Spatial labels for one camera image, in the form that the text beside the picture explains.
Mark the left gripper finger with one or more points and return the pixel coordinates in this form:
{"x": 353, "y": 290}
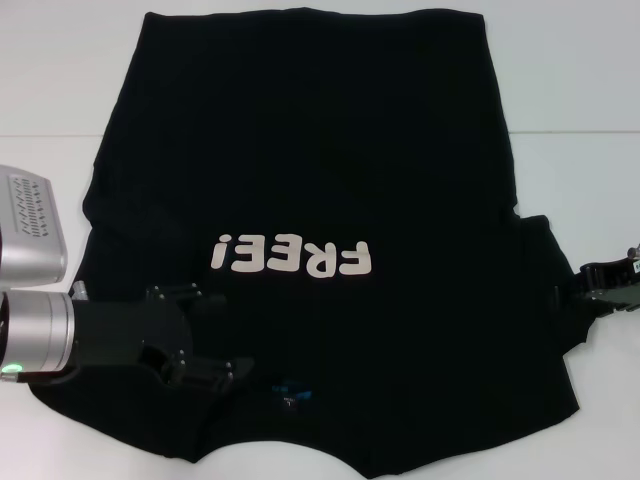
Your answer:
{"x": 210, "y": 301}
{"x": 210, "y": 372}

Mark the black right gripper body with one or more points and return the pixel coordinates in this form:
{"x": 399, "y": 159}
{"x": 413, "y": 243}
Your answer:
{"x": 617, "y": 280}

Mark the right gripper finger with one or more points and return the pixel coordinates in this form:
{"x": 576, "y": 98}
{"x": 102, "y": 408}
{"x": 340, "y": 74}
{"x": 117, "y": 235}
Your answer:
{"x": 575, "y": 300}

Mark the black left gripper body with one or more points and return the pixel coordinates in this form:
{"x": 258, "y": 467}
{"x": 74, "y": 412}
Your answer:
{"x": 125, "y": 330}

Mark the black t-shirt with FREE print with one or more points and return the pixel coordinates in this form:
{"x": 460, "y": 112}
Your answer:
{"x": 320, "y": 150}

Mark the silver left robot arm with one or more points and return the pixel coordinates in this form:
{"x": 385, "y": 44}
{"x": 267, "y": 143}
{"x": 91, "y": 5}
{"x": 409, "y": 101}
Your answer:
{"x": 35, "y": 330}

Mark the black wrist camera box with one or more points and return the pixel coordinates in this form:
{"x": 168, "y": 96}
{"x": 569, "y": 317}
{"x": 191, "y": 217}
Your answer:
{"x": 100, "y": 369}

